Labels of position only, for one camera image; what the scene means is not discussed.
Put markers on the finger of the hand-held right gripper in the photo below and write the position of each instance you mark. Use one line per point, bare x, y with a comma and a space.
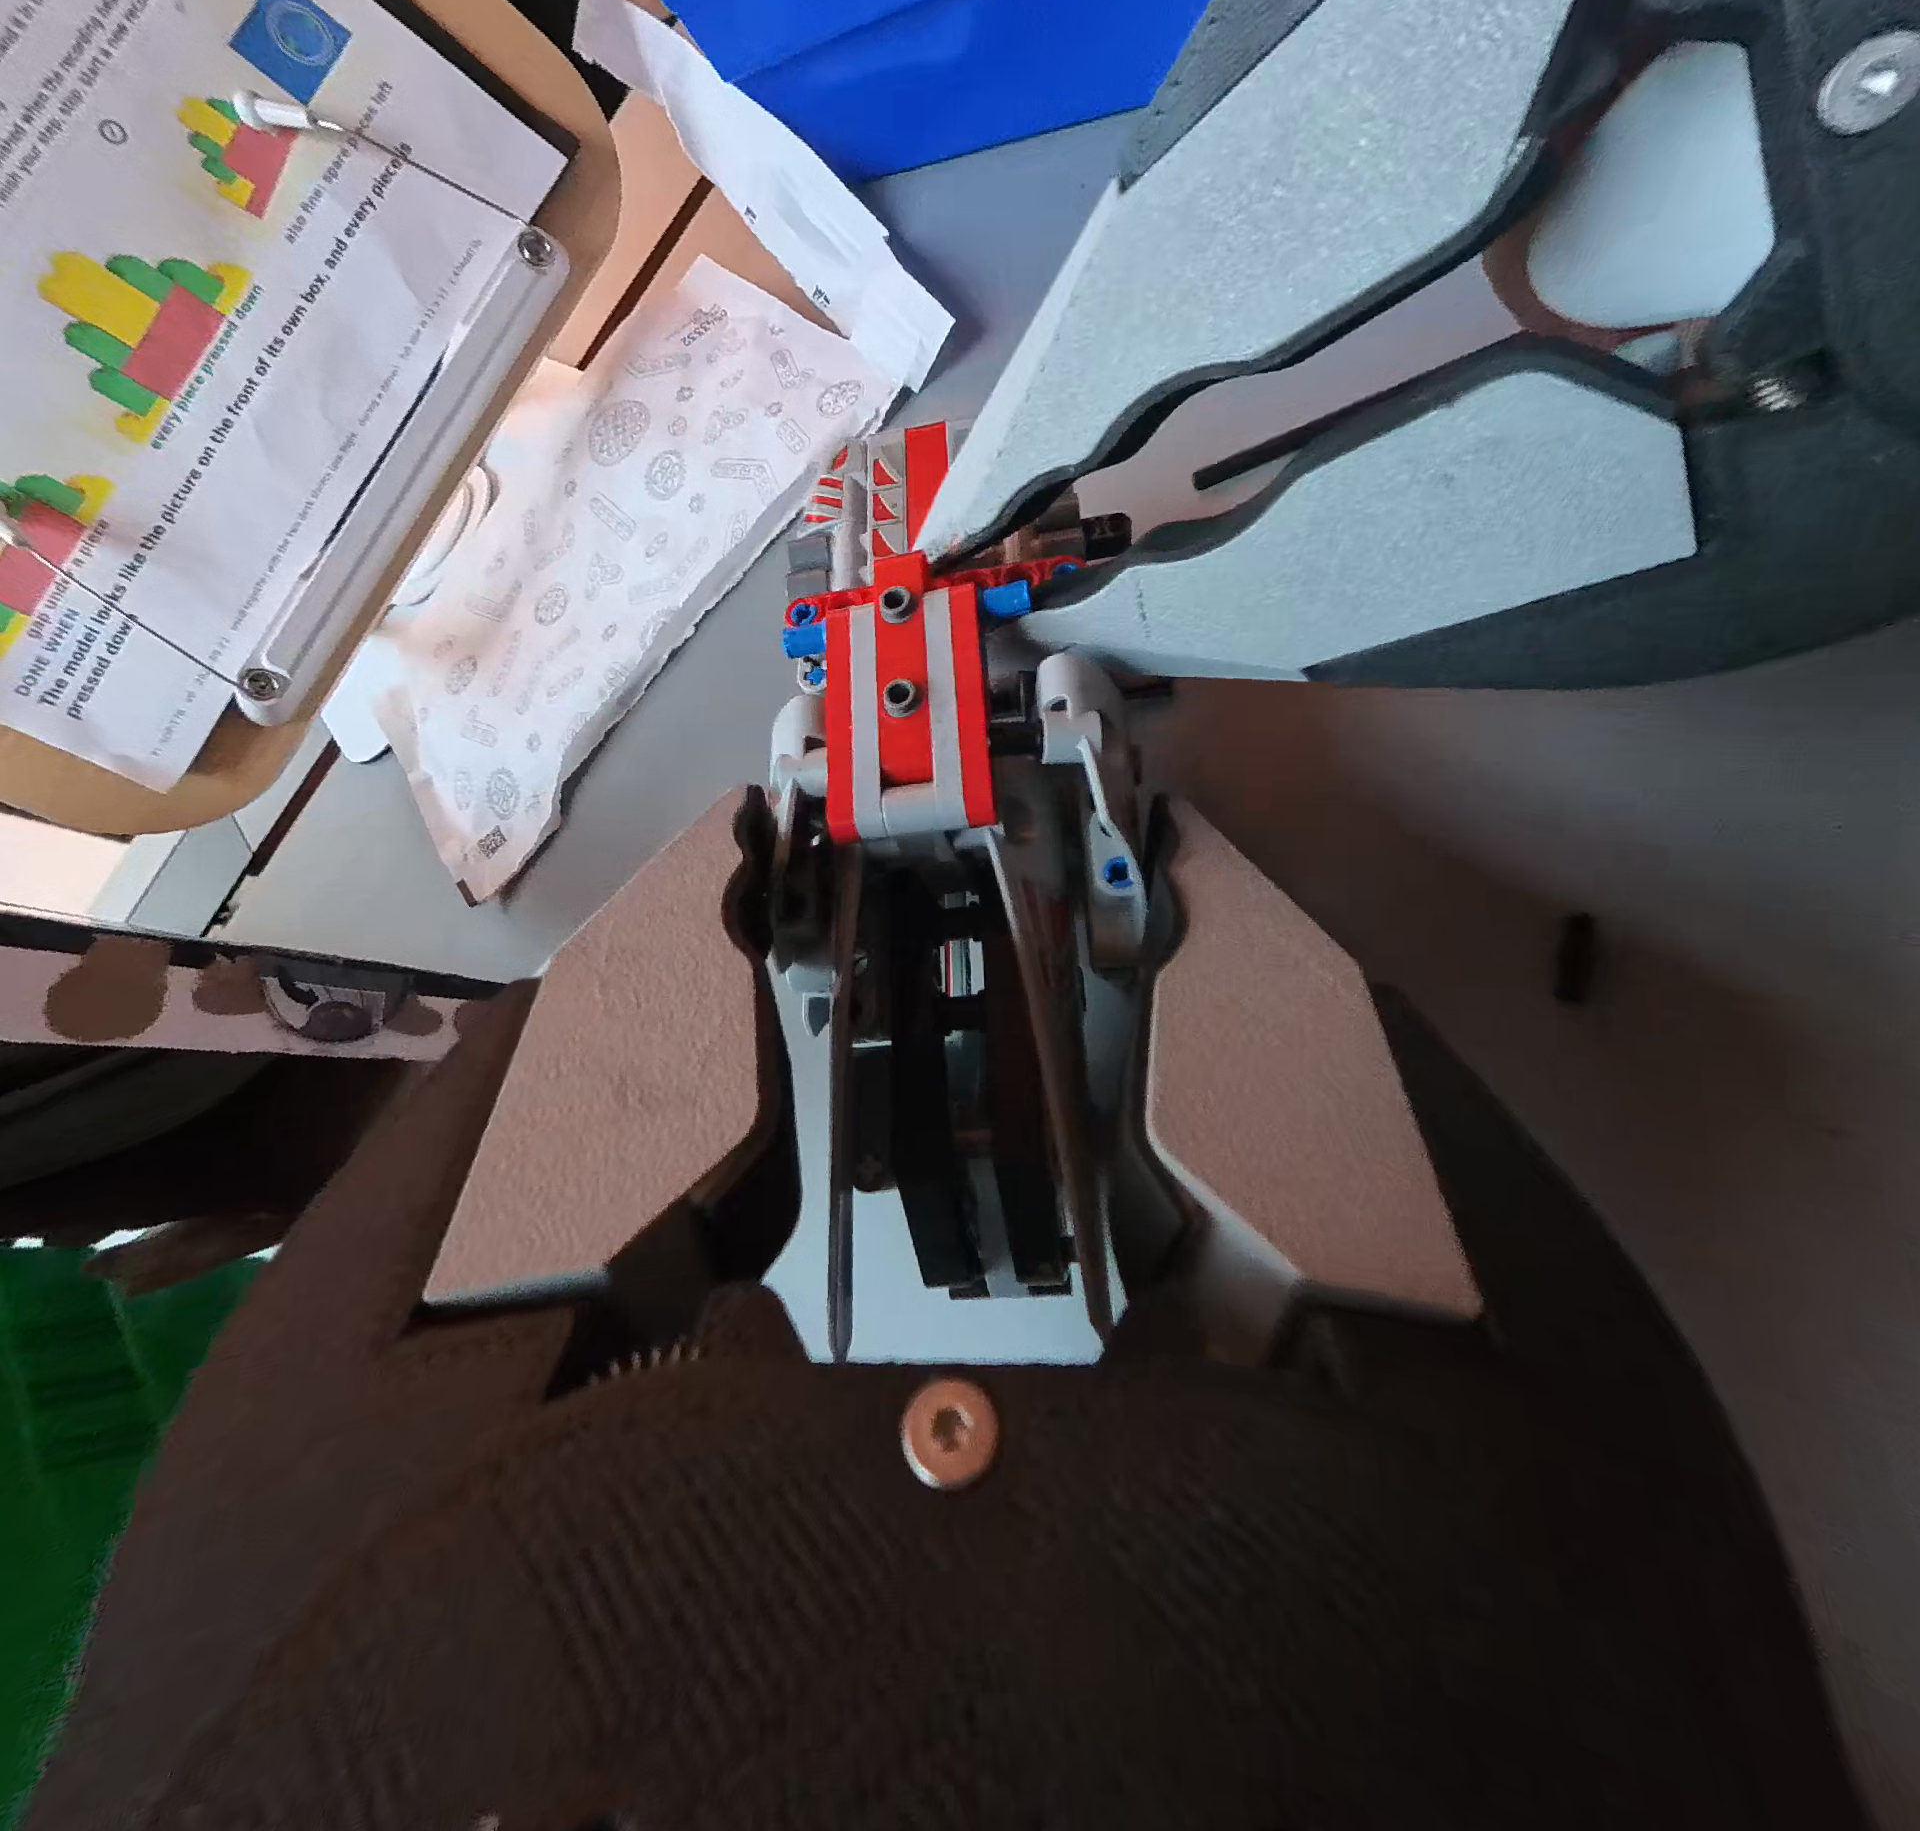
1288, 179
1426, 541

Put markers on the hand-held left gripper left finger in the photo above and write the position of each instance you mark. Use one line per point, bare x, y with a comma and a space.
616, 1084

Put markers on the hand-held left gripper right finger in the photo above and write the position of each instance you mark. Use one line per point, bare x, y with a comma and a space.
1288, 1109

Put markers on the red grey lego vehicle model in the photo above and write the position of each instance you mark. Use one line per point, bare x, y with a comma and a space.
913, 718

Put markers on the black lego pin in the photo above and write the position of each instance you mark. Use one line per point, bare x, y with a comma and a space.
1577, 959

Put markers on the blue plastic bin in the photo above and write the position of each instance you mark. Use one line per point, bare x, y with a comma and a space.
933, 17

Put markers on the printed paper bag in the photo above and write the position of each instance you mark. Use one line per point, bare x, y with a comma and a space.
599, 572

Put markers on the white torn paper bag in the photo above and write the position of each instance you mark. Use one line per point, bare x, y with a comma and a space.
780, 211

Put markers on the green plastic bin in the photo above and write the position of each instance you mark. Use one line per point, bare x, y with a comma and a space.
74, 1485

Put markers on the instruction sheet on stand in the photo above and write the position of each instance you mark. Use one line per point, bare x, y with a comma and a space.
577, 211

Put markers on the printed instruction sheet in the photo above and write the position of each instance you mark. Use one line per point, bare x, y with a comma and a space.
196, 361

